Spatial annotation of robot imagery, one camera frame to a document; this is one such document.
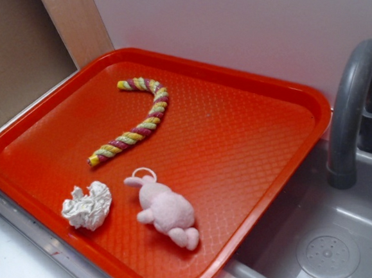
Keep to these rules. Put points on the pink plush bunny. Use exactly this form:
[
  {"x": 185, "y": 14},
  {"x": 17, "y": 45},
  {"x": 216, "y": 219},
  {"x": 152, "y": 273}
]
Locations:
[{"x": 169, "y": 212}]

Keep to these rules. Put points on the orange plastic tray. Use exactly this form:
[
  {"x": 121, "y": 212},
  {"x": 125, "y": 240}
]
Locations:
[{"x": 228, "y": 142}]

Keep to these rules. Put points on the crumpled white paper ball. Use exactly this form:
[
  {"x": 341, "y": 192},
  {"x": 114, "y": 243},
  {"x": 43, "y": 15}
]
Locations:
[{"x": 89, "y": 210}]

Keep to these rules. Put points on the grey toy sink basin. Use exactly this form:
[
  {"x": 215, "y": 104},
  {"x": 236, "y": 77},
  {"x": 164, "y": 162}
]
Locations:
[{"x": 312, "y": 230}]

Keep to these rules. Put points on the wooden board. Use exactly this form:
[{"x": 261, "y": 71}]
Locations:
[{"x": 81, "y": 29}]

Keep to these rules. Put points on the grey toy faucet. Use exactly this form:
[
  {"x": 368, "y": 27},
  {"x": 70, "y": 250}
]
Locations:
[{"x": 351, "y": 127}]

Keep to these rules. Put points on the brown cardboard panel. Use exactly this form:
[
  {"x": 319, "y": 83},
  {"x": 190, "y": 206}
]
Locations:
[{"x": 33, "y": 58}]

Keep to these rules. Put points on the multicolour twisted rope toy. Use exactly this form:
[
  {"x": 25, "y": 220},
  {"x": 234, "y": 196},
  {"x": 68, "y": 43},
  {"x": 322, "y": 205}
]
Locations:
[{"x": 141, "y": 130}]

